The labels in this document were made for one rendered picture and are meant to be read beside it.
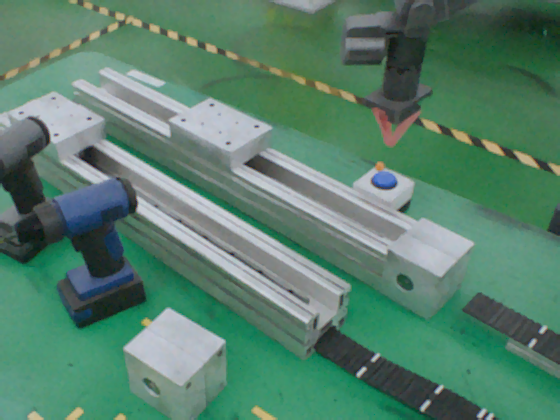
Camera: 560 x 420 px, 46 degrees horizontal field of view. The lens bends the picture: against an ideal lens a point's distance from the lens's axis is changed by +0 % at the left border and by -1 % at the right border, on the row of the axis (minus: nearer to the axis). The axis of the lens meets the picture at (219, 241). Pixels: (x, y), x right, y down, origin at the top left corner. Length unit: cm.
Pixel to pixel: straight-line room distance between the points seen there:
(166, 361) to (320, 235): 38
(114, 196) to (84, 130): 34
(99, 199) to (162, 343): 22
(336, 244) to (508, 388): 33
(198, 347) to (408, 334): 34
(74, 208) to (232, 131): 40
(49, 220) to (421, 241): 55
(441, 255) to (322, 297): 19
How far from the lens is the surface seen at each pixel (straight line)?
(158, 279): 109
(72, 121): 128
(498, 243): 123
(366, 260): 106
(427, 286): 102
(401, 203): 121
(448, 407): 93
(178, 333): 88
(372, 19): 106
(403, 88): 109
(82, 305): 100
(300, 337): 94
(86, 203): 91
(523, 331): 104
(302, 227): 112
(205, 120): 124
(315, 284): 97
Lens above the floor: 154
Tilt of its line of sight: 41 degrees down
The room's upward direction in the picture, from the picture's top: 2 degrees counter-clockwise
